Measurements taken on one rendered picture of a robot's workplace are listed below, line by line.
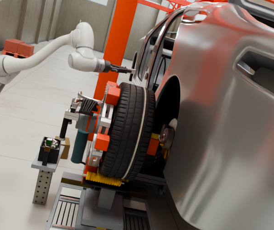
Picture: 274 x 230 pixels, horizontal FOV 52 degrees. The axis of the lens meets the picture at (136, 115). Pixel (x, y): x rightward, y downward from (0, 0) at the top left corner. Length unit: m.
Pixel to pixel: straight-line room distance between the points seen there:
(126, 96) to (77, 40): 0.44
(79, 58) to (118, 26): 0.79
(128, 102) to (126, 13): 0.90
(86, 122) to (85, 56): 0.47
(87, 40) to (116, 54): 0.70
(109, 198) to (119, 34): 1.28
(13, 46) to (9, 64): 7.71
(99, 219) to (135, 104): 0.87
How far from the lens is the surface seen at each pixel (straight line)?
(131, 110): 1.68
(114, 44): 2.35
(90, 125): 1.90
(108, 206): 2.19
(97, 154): 1.75
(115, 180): 1.98
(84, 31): 1.71
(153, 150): 2.60
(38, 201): 2.51
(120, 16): 2.36
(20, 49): 9.49
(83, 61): 1.64
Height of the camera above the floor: 1.45
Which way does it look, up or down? 14 degrees down
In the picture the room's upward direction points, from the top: 16 degrees clockwise
